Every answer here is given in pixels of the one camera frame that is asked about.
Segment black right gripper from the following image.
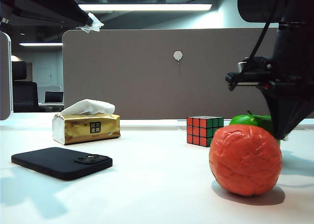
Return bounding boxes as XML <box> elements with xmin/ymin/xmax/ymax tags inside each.
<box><xmin>260</xmin><ymin>56</ymin><xmax>314</xmax><ymax>141</ymax></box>

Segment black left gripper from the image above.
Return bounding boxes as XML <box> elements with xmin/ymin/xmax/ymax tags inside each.
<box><xmin>0</xmin><ymin>0</ymin><xmax>104</xmax><ymax>33</ymax></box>

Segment green apple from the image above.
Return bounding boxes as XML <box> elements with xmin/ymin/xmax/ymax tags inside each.
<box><xmin>229</xmin><ymin>110</ymin><xmax>282</xmax><ymax>146</ymax></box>

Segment orange fruit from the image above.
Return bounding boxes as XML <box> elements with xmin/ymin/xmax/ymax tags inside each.
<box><xmin>209</xmin><ymin>124</ymin><xmax>283</xmax><ymax>197</ymax></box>

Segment Rubik's cube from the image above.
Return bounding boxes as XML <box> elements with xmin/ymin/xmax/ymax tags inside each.
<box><xmin>186</xmin><ymin>115</ymin><xmax>225</xmax><ymax>148</ymax></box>

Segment short ceiling light strip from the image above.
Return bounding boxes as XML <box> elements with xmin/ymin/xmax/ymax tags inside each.
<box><xmin>19</xmin><ymin>42</ymin><xmax>64</xmax><ymax>47</ymax></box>

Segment long ceiling light strip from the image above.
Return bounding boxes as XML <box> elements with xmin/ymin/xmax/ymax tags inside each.
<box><xmin>78</xmin><ymin>4</ymin><xmax>213</xmax><ymax>12</ymax></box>

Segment dark background laptop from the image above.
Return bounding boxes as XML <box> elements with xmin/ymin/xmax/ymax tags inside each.
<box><xmin>45</xmin><ymin>91</ymin><xmax>65</xmax><ymax>104</ymax></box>

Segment brown side partition panel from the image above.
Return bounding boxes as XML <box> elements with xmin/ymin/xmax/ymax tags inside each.
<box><xmin>0</xmin><ymin>31</ymin><xmax>13</xmax><ymax>121</ymax></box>

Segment black office chair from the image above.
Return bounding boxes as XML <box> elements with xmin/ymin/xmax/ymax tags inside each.
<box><xmin>11</xmin><ymin>61</ymin><xmax>39</xmax><ymax>113</ymax></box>

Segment white tissue sheet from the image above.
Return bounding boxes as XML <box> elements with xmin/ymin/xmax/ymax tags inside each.
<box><xmin>61</xmin><ymin>99</ymin><xmax>116</xmax><ymax>116</ymax></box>

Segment brown desk partition panel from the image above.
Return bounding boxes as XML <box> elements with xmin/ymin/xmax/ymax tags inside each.
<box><xmin>62</xmin><ymin>27</ymin><xmax>314</xmax><ymax>121</ymax></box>

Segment gold tissue pack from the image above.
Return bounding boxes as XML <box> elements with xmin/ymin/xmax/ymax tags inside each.
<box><xmin>52</xmin><ymin>112</ymin><xmax>121</xmax><ymax>145</ymax></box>

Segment black smartphone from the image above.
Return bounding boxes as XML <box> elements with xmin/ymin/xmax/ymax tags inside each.
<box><xmin>11</xmin><ymin>147</ymin><xmax>113</xmax><ymax>181</ymax></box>

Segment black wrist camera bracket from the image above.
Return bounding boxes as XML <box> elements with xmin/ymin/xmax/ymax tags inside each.
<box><xmin>225</xmin><ymin>56</ymin><xmax>273</xmax><ymax>91</ymax></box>

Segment black camera cable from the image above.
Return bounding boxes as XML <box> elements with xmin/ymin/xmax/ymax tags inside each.
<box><xmin>241</xmin><ymin>20</ymin><xmax>273</xmax><ymax>74</ymax></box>

